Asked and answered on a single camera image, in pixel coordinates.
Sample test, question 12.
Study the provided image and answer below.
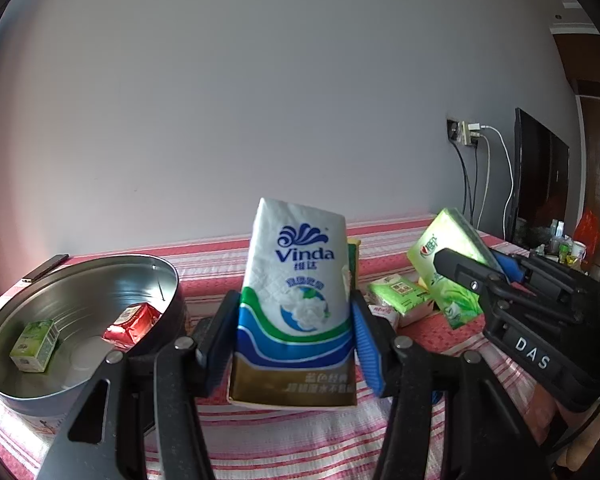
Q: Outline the white blue tissue pack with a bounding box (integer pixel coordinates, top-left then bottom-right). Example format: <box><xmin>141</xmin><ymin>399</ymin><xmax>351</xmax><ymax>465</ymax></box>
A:
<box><xmin>227</xmin><ymin>197</ymin><xmax>358</xmax><ymax>408</ymax></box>

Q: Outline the white red snack packet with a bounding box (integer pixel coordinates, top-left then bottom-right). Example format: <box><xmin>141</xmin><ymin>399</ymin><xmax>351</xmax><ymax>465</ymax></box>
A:
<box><xmin>367</xmin><ymin>304</ymin><xmax>400</xmax><ymax>331</ymax></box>

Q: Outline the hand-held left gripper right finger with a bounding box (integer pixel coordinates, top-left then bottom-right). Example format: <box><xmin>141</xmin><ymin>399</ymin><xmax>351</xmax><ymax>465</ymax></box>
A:
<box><xmin>350</xmin><ymin>290</ymin><xmax>548</xmax><ymax>480</ymax></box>

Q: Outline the brown wooden cabinet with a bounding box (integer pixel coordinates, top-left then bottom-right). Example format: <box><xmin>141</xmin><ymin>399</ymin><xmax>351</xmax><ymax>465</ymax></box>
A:
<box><xmin>551</xmin><ymin>22</ymin><xmax>600</xmax><ymax>281</ymax></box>

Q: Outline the black cable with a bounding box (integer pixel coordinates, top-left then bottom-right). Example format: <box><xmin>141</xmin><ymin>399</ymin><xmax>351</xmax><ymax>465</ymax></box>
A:
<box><xmin>454</xmin><ymin>142</ymin><xmax>482</xmax><ymax>228</ymax></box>

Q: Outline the round metal tin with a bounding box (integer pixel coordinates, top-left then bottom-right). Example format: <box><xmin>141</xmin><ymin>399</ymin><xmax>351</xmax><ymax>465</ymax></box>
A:
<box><xmin>0</xmin><ymin>254</ymin><xmax>188</xmax><ymax>418</ymax></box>

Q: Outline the white cable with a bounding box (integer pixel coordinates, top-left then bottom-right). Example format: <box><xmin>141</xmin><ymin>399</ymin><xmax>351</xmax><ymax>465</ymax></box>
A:
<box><xmin>480</xmin><ymin>124</ymin><xmax>515</xmax><ymax>242</ymax></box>

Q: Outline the yellow green sponge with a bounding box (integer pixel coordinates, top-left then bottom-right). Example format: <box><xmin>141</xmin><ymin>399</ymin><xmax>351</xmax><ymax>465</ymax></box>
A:
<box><xmin>346</xmin><ymin>237</ymin><xmax>363</xmax><ymax>293</ymax></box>

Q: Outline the large green tissue pack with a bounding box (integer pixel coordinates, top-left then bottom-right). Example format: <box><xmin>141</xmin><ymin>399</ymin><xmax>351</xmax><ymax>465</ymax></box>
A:
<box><xmin>406</xmin><ymin>207</ymin><xmax>506</xmax><ymax>331</ymax></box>

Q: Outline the black monitor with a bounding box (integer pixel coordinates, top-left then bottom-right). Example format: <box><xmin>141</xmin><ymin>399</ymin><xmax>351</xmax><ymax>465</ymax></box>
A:
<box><xmin>511</xmin><ymin>107</ymin><xmax>572</xmax><ymax>252</ymax></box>

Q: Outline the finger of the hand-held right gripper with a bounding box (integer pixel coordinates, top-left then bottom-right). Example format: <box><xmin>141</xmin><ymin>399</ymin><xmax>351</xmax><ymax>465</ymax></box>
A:
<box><xmin>432</xmin><ymin>247</ymin><xmax>576</xmax><ymax>333</ymax></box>
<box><xmin>494</xmin><ymin>251</ymin><xmax>588</xmax><ymax>293</ymax></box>

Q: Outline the dark smartphone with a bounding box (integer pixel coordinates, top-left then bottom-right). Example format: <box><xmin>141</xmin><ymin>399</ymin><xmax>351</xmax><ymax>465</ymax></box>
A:
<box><xmin>21</xmin><ymin>255</ymin><xmax>70</xmax><ymax>282</ymax></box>

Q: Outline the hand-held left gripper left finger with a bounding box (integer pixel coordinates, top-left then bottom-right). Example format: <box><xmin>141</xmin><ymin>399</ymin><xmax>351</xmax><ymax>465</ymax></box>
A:
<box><xmin>37</xmin><ymin>290</ymin><xmax>241</xmax><ymax>480</ymax></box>

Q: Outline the red bag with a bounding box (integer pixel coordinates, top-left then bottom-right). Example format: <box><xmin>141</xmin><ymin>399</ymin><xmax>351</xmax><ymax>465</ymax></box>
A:
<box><xmin>572</xmin><ymin>209</ymin><xmax>600</xmax><ymax>261</ymax></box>

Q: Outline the small green box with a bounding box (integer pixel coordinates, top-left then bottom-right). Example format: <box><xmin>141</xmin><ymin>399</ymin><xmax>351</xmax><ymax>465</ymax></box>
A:
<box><xmin>9</xmin><ymin>319</ymin><xmax>61</xmax><ymax>373</ymax></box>

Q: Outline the small green tissue pack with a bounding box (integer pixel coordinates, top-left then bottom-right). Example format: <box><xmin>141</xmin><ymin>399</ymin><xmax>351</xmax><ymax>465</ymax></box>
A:
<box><xmin>367</xmin><ymin>275</ymin><xmax>436</xmax><ymax>328</ymax></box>

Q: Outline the white power adapter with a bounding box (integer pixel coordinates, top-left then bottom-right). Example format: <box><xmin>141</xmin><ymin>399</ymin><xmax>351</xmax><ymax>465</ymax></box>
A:
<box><xmin>459</xmin><ymin>120</ymin><xmax>485</xmax><ymax>150</ymax></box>

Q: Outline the red shiny packet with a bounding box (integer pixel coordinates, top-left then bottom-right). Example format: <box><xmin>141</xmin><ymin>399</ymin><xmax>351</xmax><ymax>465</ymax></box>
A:
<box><xmin>101</xmin><ymin>302</ymin><xmax>163</xmax><ymax>351</ymax></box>

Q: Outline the red white striped tablecloth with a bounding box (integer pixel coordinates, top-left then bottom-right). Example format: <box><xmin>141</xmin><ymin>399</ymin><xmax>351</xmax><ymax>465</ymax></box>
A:
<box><xmin>0</xmin><ymin>215</ymin><xmax>581</xmax><ymax>480</ymax></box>

